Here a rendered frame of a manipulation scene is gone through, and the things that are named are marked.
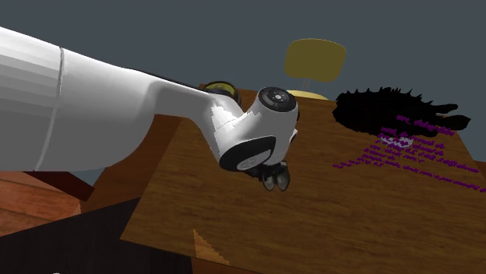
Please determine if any yellow chair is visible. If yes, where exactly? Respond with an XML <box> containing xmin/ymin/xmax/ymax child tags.
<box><xmin>283</xmin><ymin>37</ymin><xmax>347</xmax><ymax>102</ymax></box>

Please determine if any black purple plant white pot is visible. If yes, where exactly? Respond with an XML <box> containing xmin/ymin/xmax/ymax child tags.
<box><xmin>331</xmin><ymin>86</ymin><xmax>486</xmax><ymax>193</ymax></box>

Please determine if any black yellow round container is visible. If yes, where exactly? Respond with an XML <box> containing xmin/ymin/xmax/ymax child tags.
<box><xmin>202</xmin><ymin>79</ymin><xmax>243</xmax><ymax>108</ymax></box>

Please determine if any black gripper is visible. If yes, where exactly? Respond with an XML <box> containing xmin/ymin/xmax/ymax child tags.
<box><xmin>244</xmin><ymin>160</ymin><xmax>292</xmax><ymax>192</ymax></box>

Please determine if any brown wooden table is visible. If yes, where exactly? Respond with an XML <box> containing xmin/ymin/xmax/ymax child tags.
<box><xmin>119</xmin><ymin>88</ymin><xmax>486</xmax><ymax>274</ymax></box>

